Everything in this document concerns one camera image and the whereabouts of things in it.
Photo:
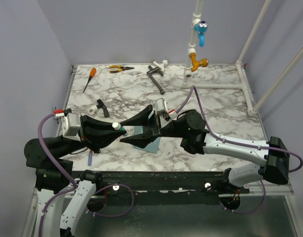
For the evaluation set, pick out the aluminium rail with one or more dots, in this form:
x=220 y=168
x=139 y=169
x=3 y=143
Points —
x=209 y=183

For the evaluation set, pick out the white PVC coupling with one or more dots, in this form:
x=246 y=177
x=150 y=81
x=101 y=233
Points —
x=92 y=110

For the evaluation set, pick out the blue tap valve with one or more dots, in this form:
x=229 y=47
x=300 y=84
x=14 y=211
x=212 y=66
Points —
x=201 y=28

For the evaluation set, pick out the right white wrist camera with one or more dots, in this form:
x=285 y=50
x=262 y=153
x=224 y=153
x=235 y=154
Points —
x=162 y=110

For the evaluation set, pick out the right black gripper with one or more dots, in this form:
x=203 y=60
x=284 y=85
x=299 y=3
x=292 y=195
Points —
x=142 y=140

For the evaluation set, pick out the yellow handled pliers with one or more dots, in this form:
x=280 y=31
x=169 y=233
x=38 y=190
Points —
x=113 y=69

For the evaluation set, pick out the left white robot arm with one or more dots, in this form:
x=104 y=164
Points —
x=62 y=199

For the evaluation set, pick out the orange handled screwdriver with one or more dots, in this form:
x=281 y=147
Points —
x=91 y=75

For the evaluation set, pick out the orange tap valve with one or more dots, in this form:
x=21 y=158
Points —
x=197 y=63

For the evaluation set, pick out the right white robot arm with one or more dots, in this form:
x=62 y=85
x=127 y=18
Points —
x=266 y=160

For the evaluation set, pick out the teal paper envelope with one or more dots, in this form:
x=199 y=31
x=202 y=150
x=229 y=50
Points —
x=151 y=147

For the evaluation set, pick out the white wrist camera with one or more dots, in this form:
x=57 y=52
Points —
x=162 y=110
x=70 y=124

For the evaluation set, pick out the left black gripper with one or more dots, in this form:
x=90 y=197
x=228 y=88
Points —
x=95 y=139

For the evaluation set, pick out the dark metal crank handle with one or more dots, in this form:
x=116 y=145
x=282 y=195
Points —
x=150 y=74

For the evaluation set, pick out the black T-shaped tool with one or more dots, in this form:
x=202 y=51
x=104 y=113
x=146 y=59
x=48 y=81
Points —
x=101 y=105

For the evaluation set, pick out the white PVC pipe frame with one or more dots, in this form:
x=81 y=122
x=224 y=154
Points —
x=239 y=66

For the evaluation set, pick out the white pipe fitting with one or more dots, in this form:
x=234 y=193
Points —
x=161 y=65

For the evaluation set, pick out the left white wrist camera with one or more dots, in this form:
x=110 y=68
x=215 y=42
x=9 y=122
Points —
x=70 y=124

